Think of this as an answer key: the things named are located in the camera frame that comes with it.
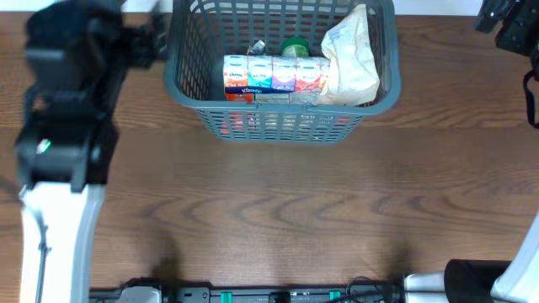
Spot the tissue pack multipack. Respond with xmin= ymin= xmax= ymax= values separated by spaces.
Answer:
xmin=222 ymin=55 xmax=330 ymax=94

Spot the red spaghetti packet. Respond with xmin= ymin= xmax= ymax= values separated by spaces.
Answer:
xmin=225 ymin=91 xmax=321 ymax=106

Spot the gold coffee bag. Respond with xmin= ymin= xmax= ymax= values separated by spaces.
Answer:
xmin=247 ymin=40 xmax=266 ymax=56

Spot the green lid jar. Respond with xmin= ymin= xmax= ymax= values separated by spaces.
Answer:
xmin=281 ymin=36 xmax=310 ymax=58

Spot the snack bag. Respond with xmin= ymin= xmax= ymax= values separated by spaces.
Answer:
xmin=318 ymin=4 xmax=380 ymax=106

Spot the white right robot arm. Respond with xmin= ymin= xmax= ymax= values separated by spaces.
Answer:
xmin=392 ymin=0 xmax=538 ymax=303

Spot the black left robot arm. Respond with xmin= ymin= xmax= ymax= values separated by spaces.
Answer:
xmin=15 ymin=1 xmax=167 ymax=302

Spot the grey plastic basket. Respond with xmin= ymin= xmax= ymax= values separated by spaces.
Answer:
xmin=163 ymin=0 xmax=401 ymax=144

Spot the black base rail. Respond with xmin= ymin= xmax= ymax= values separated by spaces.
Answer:
xmin=89 ymin=279 xmax=405 ymax=303

